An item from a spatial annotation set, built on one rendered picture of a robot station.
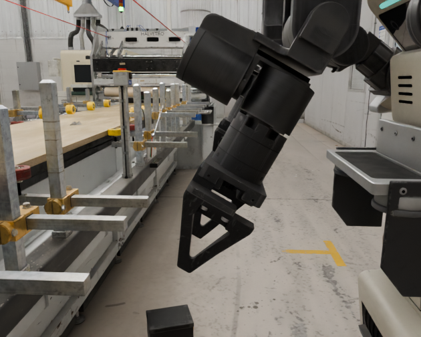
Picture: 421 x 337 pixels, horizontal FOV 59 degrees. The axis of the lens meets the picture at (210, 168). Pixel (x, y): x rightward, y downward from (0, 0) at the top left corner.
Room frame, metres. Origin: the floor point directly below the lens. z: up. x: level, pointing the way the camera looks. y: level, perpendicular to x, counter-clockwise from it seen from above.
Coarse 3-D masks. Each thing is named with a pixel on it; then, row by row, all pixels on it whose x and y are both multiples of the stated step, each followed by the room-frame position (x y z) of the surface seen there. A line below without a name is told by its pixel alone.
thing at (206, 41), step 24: (216, 24) 0.36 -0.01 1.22; (312, 24) 0.33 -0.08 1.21; (336, 24) 0.33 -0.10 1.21; (192, 48) 0.35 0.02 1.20; (216, 48) 0.35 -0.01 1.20; (240, 48) 0.36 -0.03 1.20; (264, 48) 0.37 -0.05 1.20; (288, 48) 0.34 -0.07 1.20; (312, 48) 0.33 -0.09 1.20; (336, 48) 0.33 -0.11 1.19; (192, 72) 0.35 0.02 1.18; (216, 72) 0.35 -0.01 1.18; (240, 72) 0.35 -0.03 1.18; (312, 72) 0.35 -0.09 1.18; (216, 96) 0.36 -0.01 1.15
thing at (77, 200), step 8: (24, 200) 1.12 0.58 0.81; (32, 200) 1.12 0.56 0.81; (40, 200) 1.12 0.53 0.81; (72, 200) 1.11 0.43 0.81; (80, 200) 1.11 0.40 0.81; (88, 200) 1.11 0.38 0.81; (96, 200) 1.11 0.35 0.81; (104, 200) 1.10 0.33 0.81; (112, 200) 1.10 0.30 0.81; (120, 200) 1.10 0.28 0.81; (128, 200) 1.10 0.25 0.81; (136, 200) 1.10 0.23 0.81; (144, 200) 1.10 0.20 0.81
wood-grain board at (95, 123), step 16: (80, 112) 3.39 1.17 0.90; (96, 112) 3.39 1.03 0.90; (112, 112) 3.39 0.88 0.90; (16, 128) 2.20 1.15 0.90; (32, 128) 2.20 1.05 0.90; (64, 128) 2.20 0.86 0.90; (80, 128) 2.20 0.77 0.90; (96, 128) 2.20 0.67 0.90; (16, 144) 1.61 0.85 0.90; (32, 144) 1.61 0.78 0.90; (64, 144) 1.61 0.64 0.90; (80, 144) 1.74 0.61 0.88; (16, 160) 1.27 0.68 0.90; (32, 160) 1.31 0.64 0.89
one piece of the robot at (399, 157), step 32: (384, 128) 0.66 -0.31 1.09; (416, 128) 0.54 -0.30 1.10; (352, 160) 0.61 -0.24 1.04; (384, 160) 0.61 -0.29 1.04; (416, 160) 0.53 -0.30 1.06; (352, 192) 0.70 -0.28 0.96; (384, 192) 0.46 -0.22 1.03; (416, 192) 0.45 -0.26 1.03; (352, 224) 0.70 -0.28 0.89; (416, 224) 0.45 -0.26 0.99; (384, 256) 0.45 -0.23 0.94; (416, 256) 0.45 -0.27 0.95; (416, 288) 0.45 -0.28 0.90
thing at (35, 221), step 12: (36, 216) 0.88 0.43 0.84; (48, 216) 0.88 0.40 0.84; (60, 216) 0.88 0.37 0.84; (72, 216) 0.88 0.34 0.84; (84, 216) 0.88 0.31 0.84; (96, 216) 0.88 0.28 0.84; (108, 216) 0.88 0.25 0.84; (120, 216) 0.88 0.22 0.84; (36, 228) 0.86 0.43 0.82; (48, 228) 0.86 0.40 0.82; (60, 228) 0.86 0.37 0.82; (72, 228) 0.86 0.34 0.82; (84, 228) 0.85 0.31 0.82; (96, 228) 0.85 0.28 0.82; (108, 228) 0.85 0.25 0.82; (120, 228) 0.85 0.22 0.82
